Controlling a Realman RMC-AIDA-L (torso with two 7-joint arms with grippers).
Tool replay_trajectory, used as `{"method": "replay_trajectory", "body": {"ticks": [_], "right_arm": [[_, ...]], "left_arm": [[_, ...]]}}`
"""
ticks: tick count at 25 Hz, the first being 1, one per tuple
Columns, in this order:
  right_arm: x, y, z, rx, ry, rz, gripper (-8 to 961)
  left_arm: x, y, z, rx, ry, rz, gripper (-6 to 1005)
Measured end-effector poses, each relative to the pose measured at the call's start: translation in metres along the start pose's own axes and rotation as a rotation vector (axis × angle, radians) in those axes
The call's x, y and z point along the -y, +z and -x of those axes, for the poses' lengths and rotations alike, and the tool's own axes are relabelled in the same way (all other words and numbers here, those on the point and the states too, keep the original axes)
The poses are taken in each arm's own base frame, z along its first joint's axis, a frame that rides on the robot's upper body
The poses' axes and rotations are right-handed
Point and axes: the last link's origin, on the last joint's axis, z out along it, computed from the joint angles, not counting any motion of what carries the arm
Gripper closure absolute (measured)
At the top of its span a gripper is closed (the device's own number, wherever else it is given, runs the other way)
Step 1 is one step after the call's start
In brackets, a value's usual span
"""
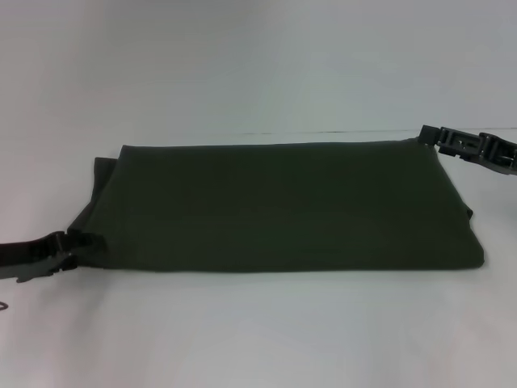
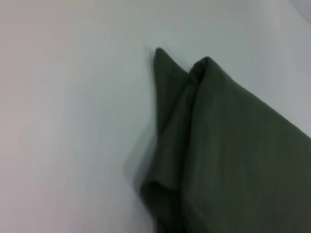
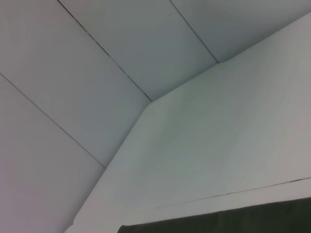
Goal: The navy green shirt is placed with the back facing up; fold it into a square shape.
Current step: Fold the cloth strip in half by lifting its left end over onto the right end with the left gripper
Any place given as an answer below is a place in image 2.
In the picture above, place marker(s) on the dark green shirt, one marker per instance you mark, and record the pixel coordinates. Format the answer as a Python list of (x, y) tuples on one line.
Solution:
[(230, 157)]

